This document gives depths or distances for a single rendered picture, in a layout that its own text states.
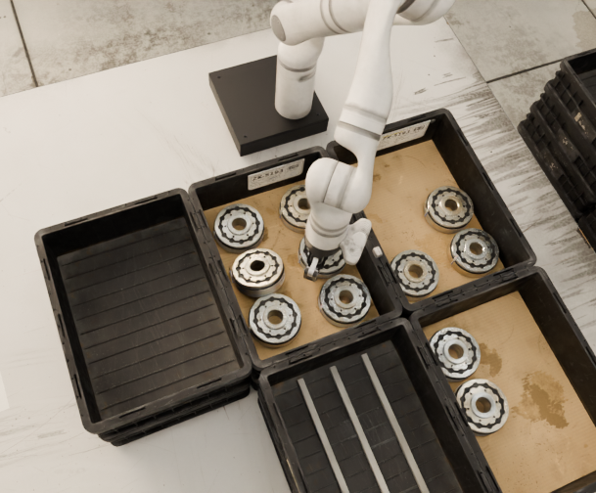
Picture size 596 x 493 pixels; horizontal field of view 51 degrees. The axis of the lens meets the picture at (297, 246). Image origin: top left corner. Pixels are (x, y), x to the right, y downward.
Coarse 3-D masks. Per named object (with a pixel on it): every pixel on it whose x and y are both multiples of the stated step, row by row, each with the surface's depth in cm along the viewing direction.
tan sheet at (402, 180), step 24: (432, 144) 144; (384, 168) 140; (408, 168) 140; (432, 168) 141; (384, 192) 137; (408, 192) 138; (384, 216) 135; (408, 216) 135; (384, 240) 133; (408, 240) 133; (432, 240) 133
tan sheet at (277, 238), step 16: (272, 192) 135; (256, 208) 133; (272, 208) 134; (304, 208) 134; (208, 224) 131; (272, 224) 132; (272, 240) 130; (288, 240) 131; (224, 256) 128; (288, 256) 129; (288, 272) 128; (352, 272) 129; (288, 288) 126; (304, 288) 127; (320, 288) 127; (240, 304) 124; (304, 304) 125; (272, 320) 123; (304, 320) 124; (320, 320) 124; (304, 336) 122; (320, 336) 123; (272, 352) 121
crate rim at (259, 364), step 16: (272, 160) 127; (288, 160) 127; (224, 176) 125; (240, 176) 125; (192, 192) 122; (208, 240) 118; (368, 240) 121; (224, 272) 116; (384, 272) 118; (224, 288) 115; (400, 304) 116; (240, 320) 112; (368, 320) 114; (384, 320) 114; (336, 336) 112; (256, 352) 110; (288, 352) 111; (304, 352) 111; (256, 368) 110
